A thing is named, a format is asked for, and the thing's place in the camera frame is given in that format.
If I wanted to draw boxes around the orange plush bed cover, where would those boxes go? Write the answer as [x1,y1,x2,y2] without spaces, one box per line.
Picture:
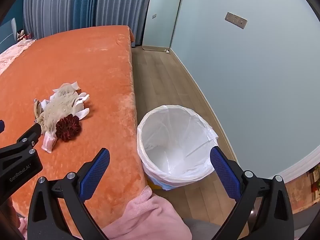
[0,25,153,230]

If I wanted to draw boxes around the beige tulle pearl hair bow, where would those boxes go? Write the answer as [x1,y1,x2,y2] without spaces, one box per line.
[41,84,83,134]

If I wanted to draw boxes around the plush toys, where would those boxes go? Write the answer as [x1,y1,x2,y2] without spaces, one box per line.
[16,29,35,41]

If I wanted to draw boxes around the white plastic bin liner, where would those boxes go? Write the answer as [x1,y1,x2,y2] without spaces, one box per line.
[137,105,218,188]

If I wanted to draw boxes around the pink fleece garment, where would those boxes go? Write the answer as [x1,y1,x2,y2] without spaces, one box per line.
[100,187,193,240]

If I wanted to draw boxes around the pink lace blanket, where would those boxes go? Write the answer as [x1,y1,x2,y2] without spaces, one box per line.
[0,39,37,75]

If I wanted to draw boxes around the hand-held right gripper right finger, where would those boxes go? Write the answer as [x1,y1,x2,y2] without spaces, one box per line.
[210,146,295,240]

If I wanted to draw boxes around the beige knotted stocking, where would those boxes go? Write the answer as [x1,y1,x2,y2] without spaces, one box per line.
[33,98,47,135]

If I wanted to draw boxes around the wall socket panel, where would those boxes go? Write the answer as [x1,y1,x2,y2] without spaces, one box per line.
[224,12,248,29]

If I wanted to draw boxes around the yellow trash bin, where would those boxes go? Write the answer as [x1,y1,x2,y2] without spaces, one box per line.
[149,179,172,191]

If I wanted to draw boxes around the dark red velvet scrunchie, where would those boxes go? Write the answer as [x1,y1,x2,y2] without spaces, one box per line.
[55,114,82,142]

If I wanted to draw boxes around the standing floor mirror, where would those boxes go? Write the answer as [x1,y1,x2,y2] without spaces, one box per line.
[142,0,185,53]

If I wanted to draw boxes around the rust brown board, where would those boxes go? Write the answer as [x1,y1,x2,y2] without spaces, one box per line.
[285,165,320,213]

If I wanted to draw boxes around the white paper tag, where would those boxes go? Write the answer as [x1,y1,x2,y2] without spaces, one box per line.
[52,81,81,93]

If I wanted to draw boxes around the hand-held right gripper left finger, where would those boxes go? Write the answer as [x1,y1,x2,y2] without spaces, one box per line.
[27,148,111,240]

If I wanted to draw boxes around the grey blue pleated curtain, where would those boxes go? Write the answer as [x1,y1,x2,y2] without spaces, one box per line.
[22,0,155,46]

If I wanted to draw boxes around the white cotton glove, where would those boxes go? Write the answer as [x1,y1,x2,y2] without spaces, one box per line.
[74,93,90,106]

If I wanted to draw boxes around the pink white sachet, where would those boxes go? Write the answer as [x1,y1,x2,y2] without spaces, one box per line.
[41,133,57,154]

